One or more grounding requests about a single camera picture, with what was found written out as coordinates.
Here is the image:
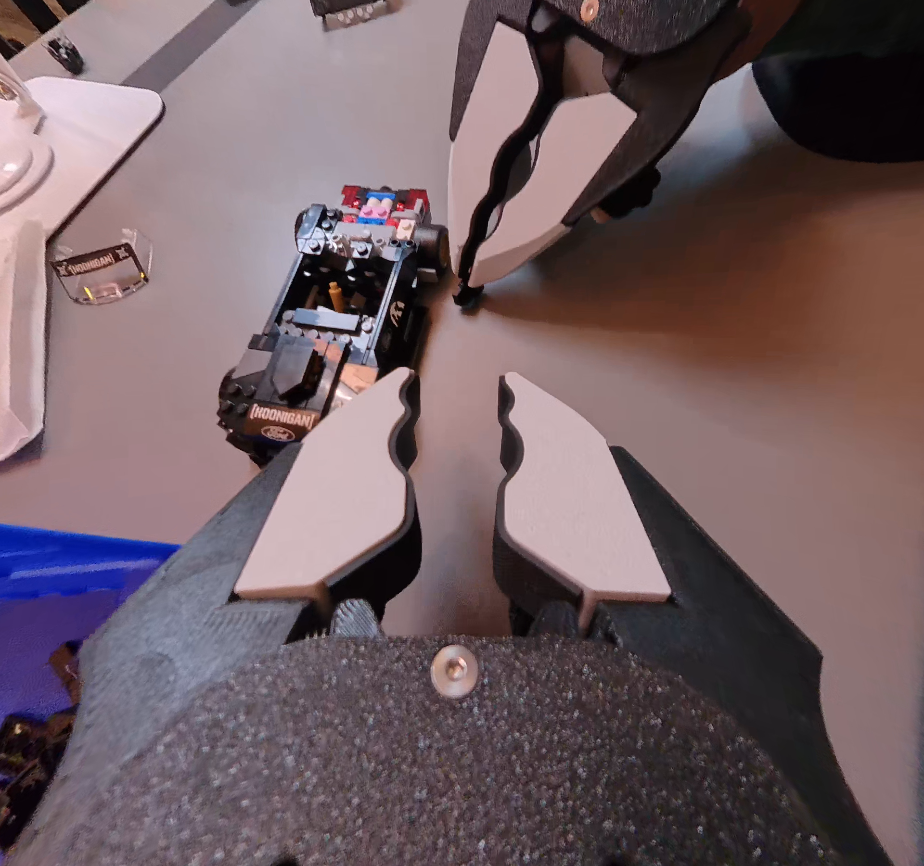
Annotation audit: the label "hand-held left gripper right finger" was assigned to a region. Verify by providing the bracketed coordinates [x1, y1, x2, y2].
[493, 371, 674, 610]

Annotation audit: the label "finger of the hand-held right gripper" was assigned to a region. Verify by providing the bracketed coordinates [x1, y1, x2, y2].
[449, 18, 545, 285]
[468, 90, 639, 293]

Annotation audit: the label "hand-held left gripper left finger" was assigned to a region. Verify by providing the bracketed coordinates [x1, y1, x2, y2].
[231, 367, 424, 607]

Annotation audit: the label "black lego car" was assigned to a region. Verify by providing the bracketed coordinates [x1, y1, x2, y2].
[216, 181, 453, 466]

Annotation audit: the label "blue plastic bin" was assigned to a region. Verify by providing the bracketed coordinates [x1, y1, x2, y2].
[0, 523, 184, 816]

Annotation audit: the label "clear lego windshield piece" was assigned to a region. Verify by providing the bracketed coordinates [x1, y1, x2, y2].
[50, 226, 154, 308]

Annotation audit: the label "loose lego pieces in bin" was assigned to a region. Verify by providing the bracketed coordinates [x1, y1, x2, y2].
[0, 641, 83, 845]

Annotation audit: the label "black textured pad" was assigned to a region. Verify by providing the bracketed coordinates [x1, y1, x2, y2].
[750, 51, 924, 166]

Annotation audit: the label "white printed paper bag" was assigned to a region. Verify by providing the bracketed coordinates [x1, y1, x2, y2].
[0, 217, 53, 466]

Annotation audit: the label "white booklet stand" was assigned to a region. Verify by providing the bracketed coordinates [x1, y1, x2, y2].
[0, 58, 166, 241]

